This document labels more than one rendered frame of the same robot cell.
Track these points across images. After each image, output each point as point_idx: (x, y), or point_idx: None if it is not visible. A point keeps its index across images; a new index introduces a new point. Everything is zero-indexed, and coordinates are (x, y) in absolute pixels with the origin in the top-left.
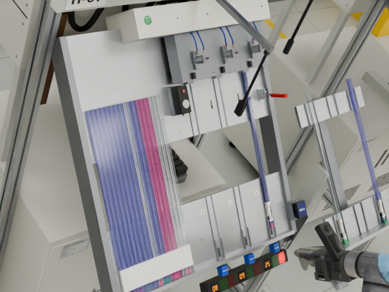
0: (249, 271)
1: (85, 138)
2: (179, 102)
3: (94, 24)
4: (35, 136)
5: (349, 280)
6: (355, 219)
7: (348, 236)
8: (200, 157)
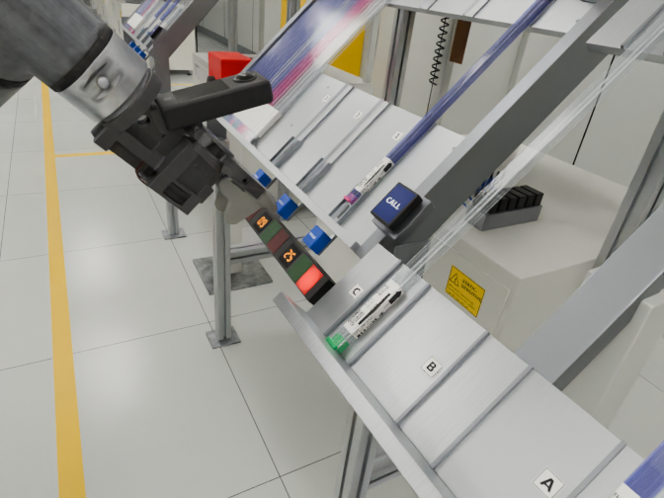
0: (271, 229)
1: None
2: None
3: None
4: None
5: (93, 127)
6: (439, 367)
7: (365, 359)
8: (565, 259)
